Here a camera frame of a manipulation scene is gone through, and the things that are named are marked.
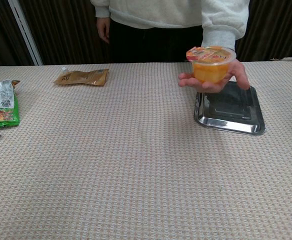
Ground person's left hand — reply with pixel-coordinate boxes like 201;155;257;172
177;59;251;94

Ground person's right hand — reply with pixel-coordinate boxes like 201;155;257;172
96;16;111;45

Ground orange fruit jelly cup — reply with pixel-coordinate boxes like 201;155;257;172
185;45;237;85

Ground person's left sleeved forearm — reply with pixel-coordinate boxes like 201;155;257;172
201;0;251;54

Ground person's right sleeved forearm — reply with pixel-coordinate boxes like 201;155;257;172
90;0;111;19

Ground person in grey sweatshirt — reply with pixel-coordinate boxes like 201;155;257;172
0;0;292;71

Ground square stainless steel tray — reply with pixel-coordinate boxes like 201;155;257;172
193;81;266;137

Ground brown spouted pouch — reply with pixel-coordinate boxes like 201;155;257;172
54;66;110;87

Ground white sweater torso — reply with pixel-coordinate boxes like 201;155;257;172
103;0;212;29

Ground black trousers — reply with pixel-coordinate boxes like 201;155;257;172
108;19;207;64

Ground green snack bag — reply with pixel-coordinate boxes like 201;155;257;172
0;79;21;131

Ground beige checked tablecloth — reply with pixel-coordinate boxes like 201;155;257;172
0;61;292;240

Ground white metal frame post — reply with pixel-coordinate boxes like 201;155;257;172
7;0;44;67

